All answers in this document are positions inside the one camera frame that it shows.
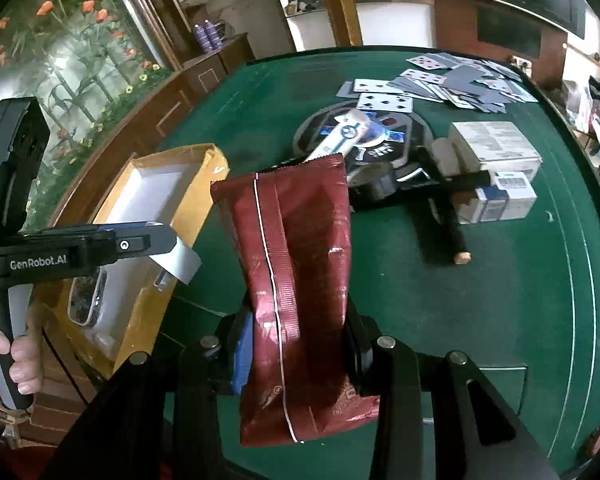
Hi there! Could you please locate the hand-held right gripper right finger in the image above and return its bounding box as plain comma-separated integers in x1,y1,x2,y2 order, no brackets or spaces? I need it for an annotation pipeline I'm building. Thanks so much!
345,305,566,480

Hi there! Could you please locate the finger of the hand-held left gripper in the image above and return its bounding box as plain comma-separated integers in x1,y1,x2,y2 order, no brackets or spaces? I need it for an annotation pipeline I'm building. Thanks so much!
92,221,178,267

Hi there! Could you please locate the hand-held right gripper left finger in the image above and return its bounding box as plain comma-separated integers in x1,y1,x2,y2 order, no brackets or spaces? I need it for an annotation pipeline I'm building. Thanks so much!
45,310,256,480

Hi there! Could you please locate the grey paper card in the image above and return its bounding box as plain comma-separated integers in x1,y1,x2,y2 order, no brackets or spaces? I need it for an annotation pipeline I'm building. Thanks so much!
147,220,203,286

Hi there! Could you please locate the cardboard box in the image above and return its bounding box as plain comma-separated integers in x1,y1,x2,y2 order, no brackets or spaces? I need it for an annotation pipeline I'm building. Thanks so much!
32,142,231,381

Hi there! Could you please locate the dark red snack packet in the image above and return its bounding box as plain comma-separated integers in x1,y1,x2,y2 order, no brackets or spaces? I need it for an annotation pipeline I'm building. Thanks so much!
210,154,381,448

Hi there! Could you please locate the person's left hand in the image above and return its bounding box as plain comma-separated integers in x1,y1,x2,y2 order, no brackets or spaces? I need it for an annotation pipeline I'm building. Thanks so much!
0,316,43,396

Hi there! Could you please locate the glossy phone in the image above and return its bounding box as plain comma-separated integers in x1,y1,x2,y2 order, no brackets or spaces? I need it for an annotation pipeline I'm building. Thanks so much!
66,265,108,328

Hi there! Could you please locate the wooden cabinet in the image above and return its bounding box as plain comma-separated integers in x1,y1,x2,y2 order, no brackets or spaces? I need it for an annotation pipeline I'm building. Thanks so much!
179,32,257,97

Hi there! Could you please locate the small blue and white carton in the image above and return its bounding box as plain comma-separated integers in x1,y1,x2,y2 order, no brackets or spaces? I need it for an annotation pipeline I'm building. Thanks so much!
452,170,538,225

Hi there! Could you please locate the black round printed mat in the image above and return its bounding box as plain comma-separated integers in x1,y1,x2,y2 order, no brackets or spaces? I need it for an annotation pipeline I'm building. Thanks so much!
292,101,436,211

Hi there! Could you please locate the white blue tube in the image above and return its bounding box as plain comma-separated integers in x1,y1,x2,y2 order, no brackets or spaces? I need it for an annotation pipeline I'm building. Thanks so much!
302,108,383,163

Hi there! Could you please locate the large white carton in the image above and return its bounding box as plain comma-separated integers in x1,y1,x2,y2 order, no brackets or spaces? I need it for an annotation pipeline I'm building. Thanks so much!
447,121,543,177

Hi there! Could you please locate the pile of playing cards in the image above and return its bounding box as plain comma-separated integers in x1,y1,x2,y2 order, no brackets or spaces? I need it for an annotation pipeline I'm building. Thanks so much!
336,52,540,115

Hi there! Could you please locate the dark green shelf item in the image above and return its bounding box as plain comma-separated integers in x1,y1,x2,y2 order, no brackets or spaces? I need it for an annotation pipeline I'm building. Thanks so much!
285,0,327,16

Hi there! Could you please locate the flower wall picture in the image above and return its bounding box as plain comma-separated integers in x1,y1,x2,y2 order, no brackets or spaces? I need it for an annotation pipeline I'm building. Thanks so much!
0,0,177,233

